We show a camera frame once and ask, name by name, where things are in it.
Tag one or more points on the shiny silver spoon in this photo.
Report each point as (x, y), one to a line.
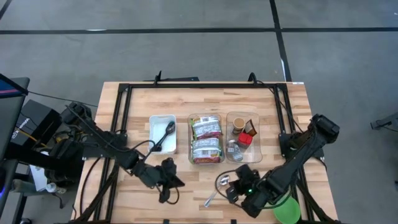
(222, 182)

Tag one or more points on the white paper sheet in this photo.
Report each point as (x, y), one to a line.
(38, 177)

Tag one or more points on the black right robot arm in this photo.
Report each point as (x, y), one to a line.
(298, 155)

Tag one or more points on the jar with tan lid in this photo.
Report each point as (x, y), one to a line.
(238, 124)

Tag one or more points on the dark metal spoon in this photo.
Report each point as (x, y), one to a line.
(170, 127)

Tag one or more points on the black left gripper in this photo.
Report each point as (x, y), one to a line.
(152, 174)

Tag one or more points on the black cardboard box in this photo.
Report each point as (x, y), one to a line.
(34, 119)

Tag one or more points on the clear plastic bin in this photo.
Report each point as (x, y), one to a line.
(256, 149)
(189, 140)

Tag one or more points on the computer screen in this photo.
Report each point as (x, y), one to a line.
(9, 88)

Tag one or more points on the grey metal stand foot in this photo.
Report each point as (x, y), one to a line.
(388, 121)

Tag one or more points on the olive fabric bundle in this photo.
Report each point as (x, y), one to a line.
(25, 186)

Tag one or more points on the black bulky equipment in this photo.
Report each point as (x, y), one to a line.
(66, 171)

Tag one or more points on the red square lid container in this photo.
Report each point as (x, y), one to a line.
(245, 139)

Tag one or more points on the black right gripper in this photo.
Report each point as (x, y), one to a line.
(253, 186)

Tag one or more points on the black frame clamp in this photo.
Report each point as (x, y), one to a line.
(252, 77)

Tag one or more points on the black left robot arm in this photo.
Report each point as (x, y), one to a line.
(102, 137)

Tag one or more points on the black camera bracket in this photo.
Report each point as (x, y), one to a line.
(158, 77)

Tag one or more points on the green white purple packet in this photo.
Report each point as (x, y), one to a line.
(206, 127)

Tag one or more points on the red green white packet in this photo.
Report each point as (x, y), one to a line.
(206, 152)

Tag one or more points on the white rectangular tray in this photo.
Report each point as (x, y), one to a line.
(157, 124)

